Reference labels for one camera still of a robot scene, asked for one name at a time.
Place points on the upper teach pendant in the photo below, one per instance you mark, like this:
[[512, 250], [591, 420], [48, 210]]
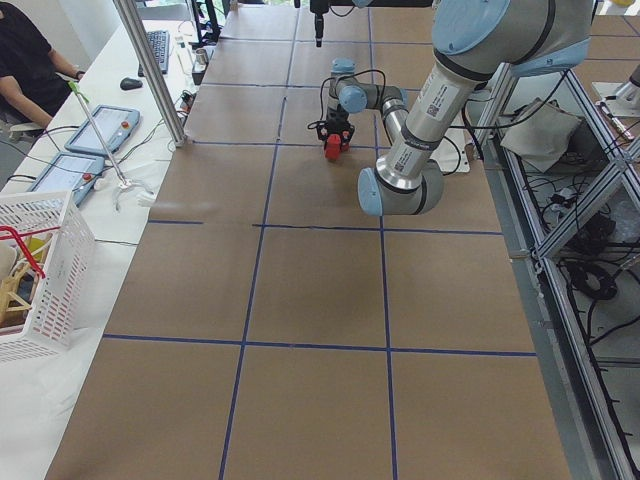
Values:
[[115, 124]]

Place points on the lower teach pendant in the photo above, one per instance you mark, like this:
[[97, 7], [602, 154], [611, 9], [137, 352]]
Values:
[[72, 172]]

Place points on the black computer mouse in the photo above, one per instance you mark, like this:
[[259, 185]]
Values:
[[128, 84]]

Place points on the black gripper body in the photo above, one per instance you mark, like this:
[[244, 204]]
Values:
[[318, 15], [336, 118]]

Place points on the seated person black shirt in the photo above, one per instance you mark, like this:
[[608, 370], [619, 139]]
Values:
[[33, 73]]

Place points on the aluminium frame post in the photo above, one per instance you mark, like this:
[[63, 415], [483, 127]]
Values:
[[134, 27]]

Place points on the grey cloth bag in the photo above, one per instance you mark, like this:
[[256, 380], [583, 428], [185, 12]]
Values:
[[542, 139]]

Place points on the black keyboard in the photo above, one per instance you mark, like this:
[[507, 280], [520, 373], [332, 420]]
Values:
[[159, 41]]

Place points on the red block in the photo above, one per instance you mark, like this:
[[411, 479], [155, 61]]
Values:
[[334, 146]]

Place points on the teach pendant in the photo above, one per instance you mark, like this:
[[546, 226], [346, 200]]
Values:
[[72, 172], [115, 124]]

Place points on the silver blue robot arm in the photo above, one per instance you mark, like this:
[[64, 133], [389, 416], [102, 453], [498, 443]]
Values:
[[470, 40]]

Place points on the small metal cup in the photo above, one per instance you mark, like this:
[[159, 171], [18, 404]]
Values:
[[201, 58]]

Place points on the white plastic basket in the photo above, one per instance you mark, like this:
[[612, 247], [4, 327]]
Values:
[[40, 293]]

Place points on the grabber stick tool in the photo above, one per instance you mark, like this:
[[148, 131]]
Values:
[[124, 183]]

